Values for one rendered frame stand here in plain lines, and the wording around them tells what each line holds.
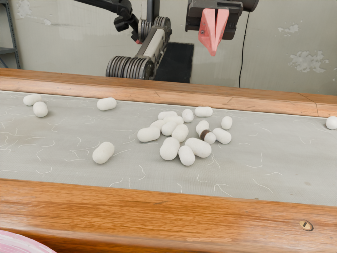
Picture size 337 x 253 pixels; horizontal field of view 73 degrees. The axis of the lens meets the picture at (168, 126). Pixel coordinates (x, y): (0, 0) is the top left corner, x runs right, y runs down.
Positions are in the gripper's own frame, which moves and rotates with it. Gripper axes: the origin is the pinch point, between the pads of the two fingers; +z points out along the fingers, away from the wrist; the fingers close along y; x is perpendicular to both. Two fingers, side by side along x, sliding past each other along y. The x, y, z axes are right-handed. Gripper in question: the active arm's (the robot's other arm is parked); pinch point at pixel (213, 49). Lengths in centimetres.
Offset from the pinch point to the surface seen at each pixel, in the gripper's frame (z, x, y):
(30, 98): 9.2, 5.5, -32.5
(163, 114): 11.7, 3.8, -8.1
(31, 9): -160, 119, -147
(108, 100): 8.2, 6.1, -18.5
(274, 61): -132, 137, 92
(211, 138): 17.2, 0.1, -0.7
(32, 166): 24.2, -4.5, -21.9
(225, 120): 12.0, 3.8, 2.5
